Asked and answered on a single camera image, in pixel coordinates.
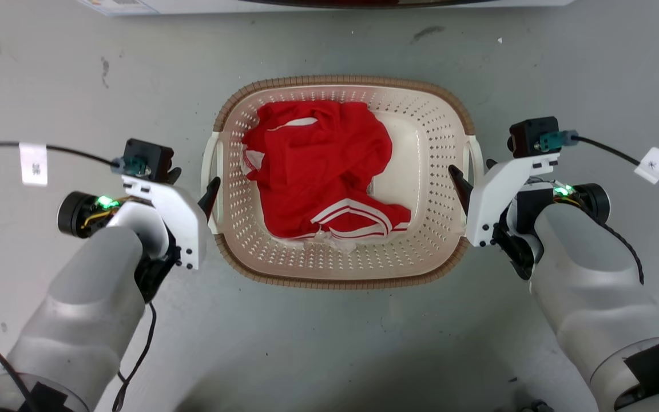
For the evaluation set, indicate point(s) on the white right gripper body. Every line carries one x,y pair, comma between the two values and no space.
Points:
492,194

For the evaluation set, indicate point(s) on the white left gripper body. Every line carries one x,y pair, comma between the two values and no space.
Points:
183,220

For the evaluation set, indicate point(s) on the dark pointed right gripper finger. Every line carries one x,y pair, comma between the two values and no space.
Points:
492,164
461,186

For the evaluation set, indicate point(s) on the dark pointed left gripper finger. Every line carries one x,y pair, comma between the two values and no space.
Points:
173,175
210,197

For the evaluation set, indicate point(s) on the cream laundry basket brown rim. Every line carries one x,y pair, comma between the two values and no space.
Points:
421,171

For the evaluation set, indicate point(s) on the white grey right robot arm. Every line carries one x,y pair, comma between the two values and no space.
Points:
598,297

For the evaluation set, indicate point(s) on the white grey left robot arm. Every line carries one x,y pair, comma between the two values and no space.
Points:
83,309

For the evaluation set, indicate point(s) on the red garment white stripes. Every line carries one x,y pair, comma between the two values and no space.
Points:
318,171

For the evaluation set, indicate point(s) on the white washing machine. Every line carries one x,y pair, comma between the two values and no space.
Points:
329,4

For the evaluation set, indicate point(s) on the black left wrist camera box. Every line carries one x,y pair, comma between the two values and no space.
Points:
149,157

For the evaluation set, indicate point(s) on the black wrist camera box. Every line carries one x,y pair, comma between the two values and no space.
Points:
530,136
149,157

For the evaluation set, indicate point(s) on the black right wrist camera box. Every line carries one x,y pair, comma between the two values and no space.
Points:
530,136

